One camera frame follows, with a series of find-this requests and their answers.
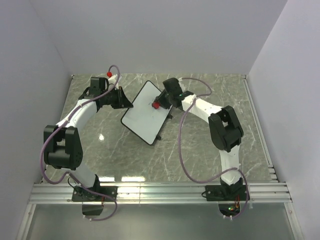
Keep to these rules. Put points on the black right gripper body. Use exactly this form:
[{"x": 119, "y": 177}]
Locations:
[{"x": 166, "y": 98}]

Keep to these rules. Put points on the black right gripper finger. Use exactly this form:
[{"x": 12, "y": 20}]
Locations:
[
  {"x": 158, "y": 100},
  {"x": 166, "y": 106}
]

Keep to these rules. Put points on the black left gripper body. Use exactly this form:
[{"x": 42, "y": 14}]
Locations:
[{"x": 112, "y": 98}]

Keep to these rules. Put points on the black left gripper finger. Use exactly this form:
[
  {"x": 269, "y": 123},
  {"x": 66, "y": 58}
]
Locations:
[
  {"x": 122, "y": 105},
  {"x": 122, "y": 99}
]

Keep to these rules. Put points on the red bone-shaped eraser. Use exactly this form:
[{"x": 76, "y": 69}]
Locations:
[{"x": 156, "y": 105}]

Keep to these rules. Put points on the small white whiteboard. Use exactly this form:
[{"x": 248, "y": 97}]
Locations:
[{"x": 143, "y": 119}]

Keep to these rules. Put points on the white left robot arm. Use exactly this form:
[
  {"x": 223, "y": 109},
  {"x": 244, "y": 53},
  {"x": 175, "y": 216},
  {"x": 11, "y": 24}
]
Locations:
[{"x": 62, "y": 147}]

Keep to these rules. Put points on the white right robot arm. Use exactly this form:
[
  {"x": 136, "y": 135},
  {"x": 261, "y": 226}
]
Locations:
[{"x": 225, "y": 129}]

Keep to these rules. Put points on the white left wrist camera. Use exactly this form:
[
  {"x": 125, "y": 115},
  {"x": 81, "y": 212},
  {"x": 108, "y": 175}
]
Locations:
[{"x": 112, "y": 80}]

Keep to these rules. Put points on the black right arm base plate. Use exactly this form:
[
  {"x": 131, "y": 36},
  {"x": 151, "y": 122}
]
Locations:
[{"x": 225, "y": 193}]

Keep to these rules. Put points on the aluminium mounting rail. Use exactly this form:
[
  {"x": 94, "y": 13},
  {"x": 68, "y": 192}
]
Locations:
[{"x": 158, "y": 193}]

